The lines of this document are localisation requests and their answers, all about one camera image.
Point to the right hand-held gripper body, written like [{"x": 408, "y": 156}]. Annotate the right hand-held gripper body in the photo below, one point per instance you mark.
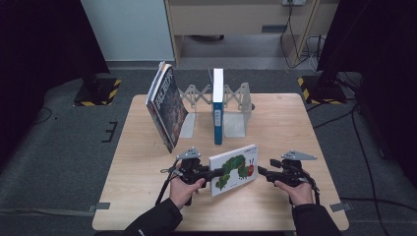
[{"x": 293, "y": 173}]

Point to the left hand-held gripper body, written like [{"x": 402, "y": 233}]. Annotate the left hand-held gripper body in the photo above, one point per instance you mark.
[{"x": 191, "y": 170}]

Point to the white caterpillar picture book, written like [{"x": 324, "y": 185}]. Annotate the white caterpillar picture book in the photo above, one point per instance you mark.
[{"x": 236, "y": 168}]

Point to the expandable metal bookend rack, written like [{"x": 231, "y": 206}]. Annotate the expandable metal bookend rack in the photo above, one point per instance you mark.
[{"x": 234, "y": 124}]

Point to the thick blue book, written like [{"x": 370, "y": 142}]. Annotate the thick blue book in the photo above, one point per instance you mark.
[{"x": 218, "y": 114}]

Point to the person's right hand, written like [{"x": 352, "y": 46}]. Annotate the person's right hand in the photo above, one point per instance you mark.
[{"x": 300, "y": 195}]

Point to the person's left hand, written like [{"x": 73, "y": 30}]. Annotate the person's left hand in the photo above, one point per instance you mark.
[{"x": 183, "y": 193}]

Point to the grey tape piece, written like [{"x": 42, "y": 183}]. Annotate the grey tape piece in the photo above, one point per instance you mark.
[
  {"x": 341, "y": 206},
  {"x": 98, "y": 206}
]

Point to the hazard striped stand base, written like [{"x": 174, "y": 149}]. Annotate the hazard striped stand base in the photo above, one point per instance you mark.
[
  {"x": 98, "y": 93},
  {"x": 323, "y": 93}
]

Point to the black floor tape mark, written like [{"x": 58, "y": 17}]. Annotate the black floor tape mark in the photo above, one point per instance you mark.
[{"x": 111, "y": 131}]

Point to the light wooden desk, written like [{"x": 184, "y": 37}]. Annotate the light wooden desk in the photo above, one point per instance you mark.
[{"x": 229, "y": 19}]

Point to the long grey tape strip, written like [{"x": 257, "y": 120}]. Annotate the long grey tape strip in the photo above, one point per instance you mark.
[{"x": 46, "y": 212}]

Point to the white cabinet panel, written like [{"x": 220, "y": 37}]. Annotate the white cabinet panel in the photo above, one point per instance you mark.
[{"x": 128, "y": 29}]

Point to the dark curtain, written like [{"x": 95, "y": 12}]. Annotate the dark curtain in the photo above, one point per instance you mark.
[
  {"x": 387, "y": 49},
  {"x": 39, "y": 49}
]

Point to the white power strip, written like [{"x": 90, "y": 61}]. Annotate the white power strip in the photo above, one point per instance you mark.
[{"x": 293, "y": 2}]

